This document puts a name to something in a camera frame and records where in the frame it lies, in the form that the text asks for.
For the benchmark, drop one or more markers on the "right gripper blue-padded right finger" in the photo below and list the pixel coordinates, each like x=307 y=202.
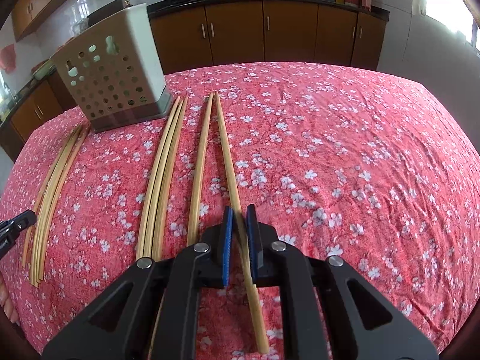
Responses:
x=329 y=310

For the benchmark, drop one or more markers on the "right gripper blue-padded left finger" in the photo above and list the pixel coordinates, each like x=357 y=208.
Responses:
x=151 y=310

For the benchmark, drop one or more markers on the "wooden chopstick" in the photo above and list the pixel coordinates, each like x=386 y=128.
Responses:
x=47 y=201
x=50 y=216
x=167 y=176
x=193 y=223
x=41 y=192
x=156 y=191
x=149 y=192
x=262 y=341

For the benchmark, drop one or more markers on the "brown lower kitchen cabinets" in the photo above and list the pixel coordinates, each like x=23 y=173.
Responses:
x=203 y=33

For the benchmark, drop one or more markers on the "person's left hand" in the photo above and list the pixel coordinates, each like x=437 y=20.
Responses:
x=6 y=302

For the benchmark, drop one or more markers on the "red floral tablecloth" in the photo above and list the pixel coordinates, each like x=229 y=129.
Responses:
x=341 y=161

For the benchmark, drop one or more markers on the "green basin on counter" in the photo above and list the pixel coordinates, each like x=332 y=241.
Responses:
x=43 y=69

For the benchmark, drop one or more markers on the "beige perforated utensil holder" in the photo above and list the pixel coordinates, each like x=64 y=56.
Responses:
x=113 y=71

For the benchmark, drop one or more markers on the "dark wooden cutting board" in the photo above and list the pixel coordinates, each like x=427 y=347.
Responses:
x=109 y=9

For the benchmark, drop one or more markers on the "red plastic bag on wall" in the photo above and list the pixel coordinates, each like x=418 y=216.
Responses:
x=8 y=59

